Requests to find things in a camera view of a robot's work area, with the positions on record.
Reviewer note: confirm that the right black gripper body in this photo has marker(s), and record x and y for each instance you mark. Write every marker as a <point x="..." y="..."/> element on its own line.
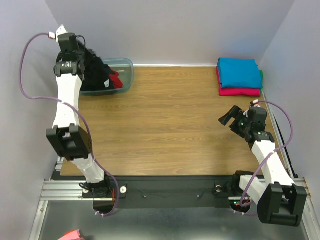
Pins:
<point x="236" y="122"/>

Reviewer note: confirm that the black t shirt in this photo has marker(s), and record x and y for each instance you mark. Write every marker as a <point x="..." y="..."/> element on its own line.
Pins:
<point x="94" y="73"/>

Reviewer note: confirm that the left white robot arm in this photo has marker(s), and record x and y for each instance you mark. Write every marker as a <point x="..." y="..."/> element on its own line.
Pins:
<point x="77" y="66"/>

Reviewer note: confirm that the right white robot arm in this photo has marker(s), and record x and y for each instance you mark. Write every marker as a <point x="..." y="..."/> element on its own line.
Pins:
<point x="279" y="200"/>

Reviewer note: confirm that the folded pink t shirt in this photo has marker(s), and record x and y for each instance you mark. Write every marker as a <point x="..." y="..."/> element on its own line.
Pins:
<point x="251" y="92"/>

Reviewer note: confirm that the folded blue t shirt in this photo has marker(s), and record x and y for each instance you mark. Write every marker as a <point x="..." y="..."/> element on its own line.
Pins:
<point x="239" y="73"/>

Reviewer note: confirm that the folded green t shirt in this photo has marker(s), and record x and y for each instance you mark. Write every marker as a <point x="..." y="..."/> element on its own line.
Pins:
<point x="262" y="78"/>

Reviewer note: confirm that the clear blue plastic bin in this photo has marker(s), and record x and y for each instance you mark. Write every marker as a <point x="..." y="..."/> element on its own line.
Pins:
<point x="124" y="67"/>

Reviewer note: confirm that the red t shirt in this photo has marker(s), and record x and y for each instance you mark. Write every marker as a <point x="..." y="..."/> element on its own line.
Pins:
<point x="114" y="78"/>

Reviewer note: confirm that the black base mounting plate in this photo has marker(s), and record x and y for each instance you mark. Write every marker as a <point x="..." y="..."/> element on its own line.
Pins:
<point x="190" y="191"/>

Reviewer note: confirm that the pink cloth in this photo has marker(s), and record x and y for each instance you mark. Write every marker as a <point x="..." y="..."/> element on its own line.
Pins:
<point x="71" y="235"/>

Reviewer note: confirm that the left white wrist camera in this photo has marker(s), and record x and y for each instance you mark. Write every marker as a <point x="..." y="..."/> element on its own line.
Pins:
<point x="61" y="30"/>

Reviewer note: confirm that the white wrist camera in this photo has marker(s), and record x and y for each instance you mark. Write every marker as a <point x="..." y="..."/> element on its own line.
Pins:
<point x="61" y="30"/>
<point x="253" y="104"/>

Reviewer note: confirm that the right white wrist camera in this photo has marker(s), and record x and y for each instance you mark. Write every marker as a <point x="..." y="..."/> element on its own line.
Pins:
<point x="253" y="104"/>

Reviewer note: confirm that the aluminium frame rail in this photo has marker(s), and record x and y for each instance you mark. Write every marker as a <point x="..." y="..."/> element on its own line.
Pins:
<point x="61" y="190"/>

